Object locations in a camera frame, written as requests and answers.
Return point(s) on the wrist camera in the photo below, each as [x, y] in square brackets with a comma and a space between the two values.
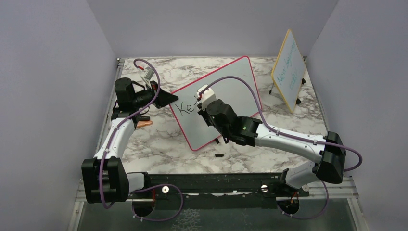
[148, 73]
[204, 96]

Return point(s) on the pink framed whiteboard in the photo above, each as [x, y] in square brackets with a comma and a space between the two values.
[235, 91]

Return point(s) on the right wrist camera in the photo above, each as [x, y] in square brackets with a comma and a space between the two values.
[204, 96]

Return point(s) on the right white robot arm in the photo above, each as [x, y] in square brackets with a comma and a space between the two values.
[325, 156]

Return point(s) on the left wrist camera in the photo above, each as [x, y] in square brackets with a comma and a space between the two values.
[148, 73]

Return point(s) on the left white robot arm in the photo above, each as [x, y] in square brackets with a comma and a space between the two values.
[104, 177]

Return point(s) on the black mounting rail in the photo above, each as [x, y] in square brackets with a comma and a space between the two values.
[214, 191]

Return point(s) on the yellow framed whiteboard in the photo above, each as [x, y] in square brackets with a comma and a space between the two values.
[288, 72]

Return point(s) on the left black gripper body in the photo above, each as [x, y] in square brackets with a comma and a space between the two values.
[143, 98]

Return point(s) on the aluminium frame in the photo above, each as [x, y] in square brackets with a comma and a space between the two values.
[80, 196]

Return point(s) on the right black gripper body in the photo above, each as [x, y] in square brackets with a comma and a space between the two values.
[206, 117]

